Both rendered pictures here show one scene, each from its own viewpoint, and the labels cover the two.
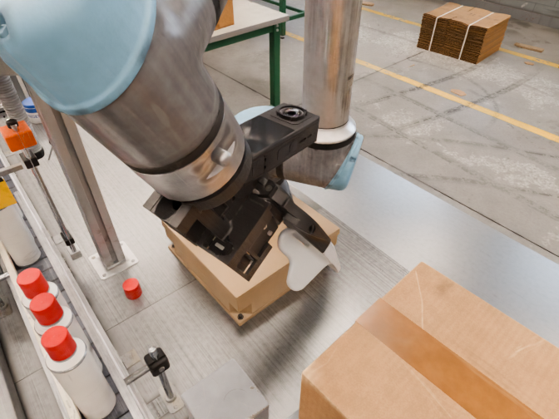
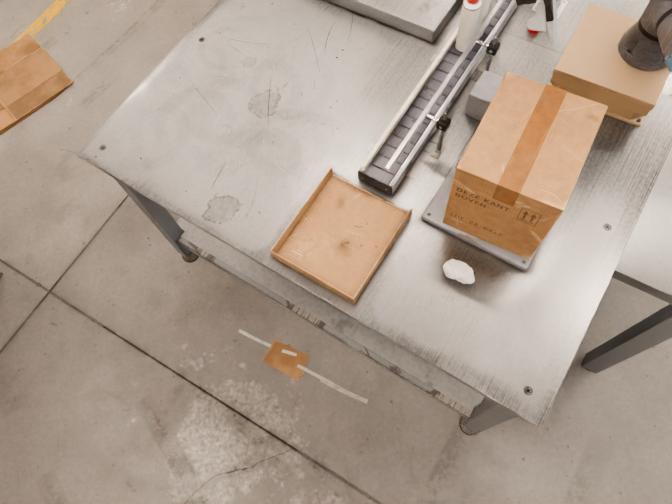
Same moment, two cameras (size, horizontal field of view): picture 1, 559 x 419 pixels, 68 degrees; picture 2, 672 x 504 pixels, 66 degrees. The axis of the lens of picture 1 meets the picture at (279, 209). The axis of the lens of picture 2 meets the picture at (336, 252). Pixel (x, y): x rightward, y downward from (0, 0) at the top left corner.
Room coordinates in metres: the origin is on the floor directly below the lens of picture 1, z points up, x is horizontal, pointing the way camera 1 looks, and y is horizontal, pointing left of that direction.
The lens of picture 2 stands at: (-0.38, -0.76, 2.11)
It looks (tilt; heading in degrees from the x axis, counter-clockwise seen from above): 66 degrees down; 81
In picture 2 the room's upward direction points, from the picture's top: 10 degrees counter-clockwise
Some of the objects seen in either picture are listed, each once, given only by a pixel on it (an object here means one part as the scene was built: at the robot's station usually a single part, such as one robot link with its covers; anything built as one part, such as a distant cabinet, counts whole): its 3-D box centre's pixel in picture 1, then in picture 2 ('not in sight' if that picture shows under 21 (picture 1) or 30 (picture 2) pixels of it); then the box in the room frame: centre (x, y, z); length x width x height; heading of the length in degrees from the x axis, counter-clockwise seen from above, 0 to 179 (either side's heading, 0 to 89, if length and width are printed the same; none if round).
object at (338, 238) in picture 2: not in sight; (342, 232); (-0.26, -0.16, 0.85); 0.30 x 0.26 x 0.04; 39
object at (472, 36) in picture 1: (462, 32); not in sight; (4.18, -1.78, 0.16); 0.65 x 0.54 x 0.32; 46
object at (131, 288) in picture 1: (131, 288); not in sight; (0.55, 0.31, 0.85); 0.03 x 0.03 x 0.03
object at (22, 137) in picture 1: (31, 203); not in sight; (0.59, 0.47, 1.05); 0.10 x 0.04 x 0.33; 129
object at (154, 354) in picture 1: (150, 383); (483, 56); (0.31, 0.21, 0.91); 0.07 x 0.03 x 0.16; 129
